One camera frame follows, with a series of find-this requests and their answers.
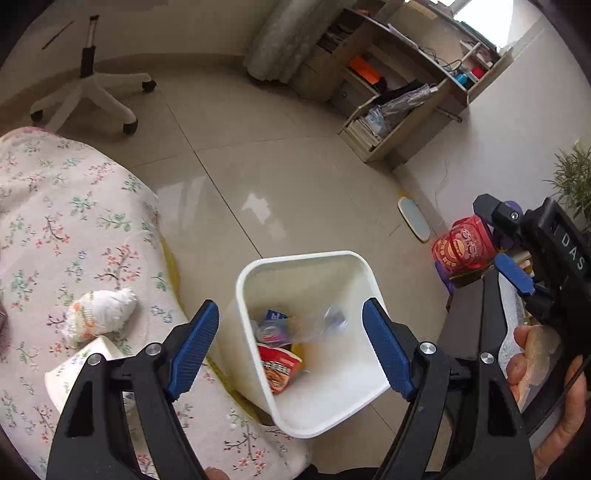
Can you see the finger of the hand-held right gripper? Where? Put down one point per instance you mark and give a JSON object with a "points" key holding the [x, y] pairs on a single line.
{"points": [[498, 212], [515, 274]]}

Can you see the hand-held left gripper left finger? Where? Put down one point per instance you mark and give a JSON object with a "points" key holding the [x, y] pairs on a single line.
{"points": [[194, 350]]}

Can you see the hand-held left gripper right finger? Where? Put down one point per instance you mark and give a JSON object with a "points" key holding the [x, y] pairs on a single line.
{"points": [[388, 346]]}

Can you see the clear plastic bottle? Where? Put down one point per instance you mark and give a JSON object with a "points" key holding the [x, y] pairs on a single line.
{"points": [[314, 327]]}

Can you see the red instant noodle cup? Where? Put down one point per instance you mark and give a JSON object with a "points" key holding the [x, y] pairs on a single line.
{"points": [[277, 369]]}

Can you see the blue milk carton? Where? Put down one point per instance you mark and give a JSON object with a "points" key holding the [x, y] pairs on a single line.
{"points": [[276, 316]]}

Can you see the white trash bin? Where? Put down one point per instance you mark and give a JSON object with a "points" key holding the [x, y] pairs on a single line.
{"points": [[300, 277]]}

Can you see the person's right hand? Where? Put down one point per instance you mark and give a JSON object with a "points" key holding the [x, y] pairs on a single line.
{"points": [[565, 429]]}

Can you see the red round tin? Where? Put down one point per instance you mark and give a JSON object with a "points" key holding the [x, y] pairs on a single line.
{"points": [[461, 249]]}

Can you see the green potted plant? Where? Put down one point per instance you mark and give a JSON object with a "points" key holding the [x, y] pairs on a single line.
{"points": [[575, 180]]}

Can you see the crumpled white paper ball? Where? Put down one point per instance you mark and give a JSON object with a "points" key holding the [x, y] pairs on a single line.
{"points": [[99, 314]]}

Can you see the white paper cup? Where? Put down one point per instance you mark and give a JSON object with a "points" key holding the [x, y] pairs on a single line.
{"points": [[69, 374]]}

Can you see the wooden book rack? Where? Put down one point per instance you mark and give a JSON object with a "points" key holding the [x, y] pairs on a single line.
{"points": [[397, 134]]}

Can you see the floral tablecloth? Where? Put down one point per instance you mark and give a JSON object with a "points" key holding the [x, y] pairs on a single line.
{"points": [[69, 221]]}

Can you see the orange box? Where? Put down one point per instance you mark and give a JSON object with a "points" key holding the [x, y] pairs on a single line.
{"points": [[364, 69]]}

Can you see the wooden desk with shelves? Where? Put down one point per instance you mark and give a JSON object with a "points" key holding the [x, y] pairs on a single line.
{"points": [[397, 41]]}

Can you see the long beige curtain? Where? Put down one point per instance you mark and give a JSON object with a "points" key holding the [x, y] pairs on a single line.
{"points": [[286, 41]]}

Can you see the grey office chair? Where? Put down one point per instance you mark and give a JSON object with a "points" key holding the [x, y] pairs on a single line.
{"points": [[92, 87]]}

